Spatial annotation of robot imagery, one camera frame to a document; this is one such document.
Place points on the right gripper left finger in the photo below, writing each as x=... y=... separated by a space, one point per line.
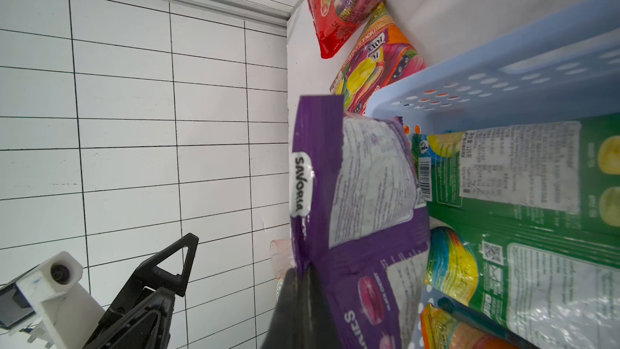
x=284 y=331

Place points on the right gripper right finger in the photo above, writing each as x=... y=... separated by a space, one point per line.
x=318 y=328

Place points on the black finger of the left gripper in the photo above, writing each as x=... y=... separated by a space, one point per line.
x=149 y=278
x=146 y=326

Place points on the purple Fox's candy bag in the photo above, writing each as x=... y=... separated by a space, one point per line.
x=358 y=217

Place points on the green snack bag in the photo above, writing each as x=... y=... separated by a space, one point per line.
x=525 y=226

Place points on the orange Fox's candy bag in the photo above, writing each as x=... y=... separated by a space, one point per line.
x=381 y=56

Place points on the light blue plastic basket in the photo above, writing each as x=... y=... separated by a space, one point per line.
x=562 y=68

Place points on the pink yellow Fox's bag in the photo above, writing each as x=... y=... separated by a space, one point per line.
x=440 y=330

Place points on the pink plastic cup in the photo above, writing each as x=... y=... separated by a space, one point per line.
x=282 y=257

